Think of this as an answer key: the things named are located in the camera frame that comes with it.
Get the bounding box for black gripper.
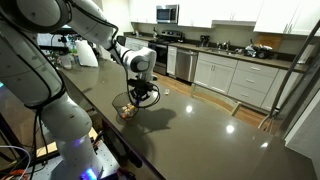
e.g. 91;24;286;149
130;79;158;108

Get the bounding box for black wire mesh basket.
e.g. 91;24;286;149
111;91;141;121

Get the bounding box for robot base platform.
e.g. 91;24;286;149
31;143;122;180

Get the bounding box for black and steel stove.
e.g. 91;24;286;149
147;29;185;76

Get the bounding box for stainless steel dishwasher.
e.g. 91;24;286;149
175;48;199;84

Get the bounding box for white paper bag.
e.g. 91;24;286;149
74;39;100;69

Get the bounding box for black coffee maker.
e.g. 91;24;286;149
199;34;211;48

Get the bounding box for clear plastic bottle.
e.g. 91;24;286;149
59;53;73;71

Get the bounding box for stainless steel microwave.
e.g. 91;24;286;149
155;4;180;25

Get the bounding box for white lower kitchen cabinets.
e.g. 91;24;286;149
193;52;302;113

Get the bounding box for white kitchen cabinets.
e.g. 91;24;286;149
128;0;264;29
253;0;320;37
193;52;302;113

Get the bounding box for chrome sink faucet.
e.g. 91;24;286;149
215;40;232;53

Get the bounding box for dark kitchen countertop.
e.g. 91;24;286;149
123;31;309;73

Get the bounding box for white upper kitchen cabinets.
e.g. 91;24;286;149
253;0;320;37
128;0;264;29

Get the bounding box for dish rack with dishes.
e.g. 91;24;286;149
243;38;274;60

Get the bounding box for wooden cutting board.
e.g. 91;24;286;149
254;33;284;51

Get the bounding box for stainless steel refrigerator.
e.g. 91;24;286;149
258;18;320;158

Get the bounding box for white paper towel roll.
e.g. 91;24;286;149
297;44;316;65

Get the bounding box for white cable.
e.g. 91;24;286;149
0;145;33;180

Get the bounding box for orange cable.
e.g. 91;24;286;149
5;168;29;180

